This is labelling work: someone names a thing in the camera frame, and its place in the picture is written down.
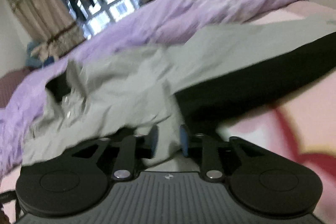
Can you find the beige striped left curtain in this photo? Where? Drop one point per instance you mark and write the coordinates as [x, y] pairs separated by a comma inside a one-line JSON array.
[[48, 22]]

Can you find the grey and black garment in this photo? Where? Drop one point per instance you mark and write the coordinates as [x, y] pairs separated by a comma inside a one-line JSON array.
[[135, 87]]

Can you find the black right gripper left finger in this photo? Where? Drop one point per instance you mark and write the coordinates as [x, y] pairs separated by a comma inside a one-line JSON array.
[[82, 176]]

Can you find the pink printed bed sheet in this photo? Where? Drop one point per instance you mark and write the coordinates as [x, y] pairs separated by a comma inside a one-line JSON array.
[[302, 128]]

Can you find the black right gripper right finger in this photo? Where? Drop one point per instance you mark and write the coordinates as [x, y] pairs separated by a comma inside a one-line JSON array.
[[259, 180]]

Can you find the purple duvet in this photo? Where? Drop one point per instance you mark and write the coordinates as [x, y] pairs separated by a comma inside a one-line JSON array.
[[158, 22]]

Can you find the blue plush toy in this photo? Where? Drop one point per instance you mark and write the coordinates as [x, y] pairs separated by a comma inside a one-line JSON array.
[[38, 56]]

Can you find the dark red headboard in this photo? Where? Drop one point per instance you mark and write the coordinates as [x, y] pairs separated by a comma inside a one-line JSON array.
[[9, 82]]

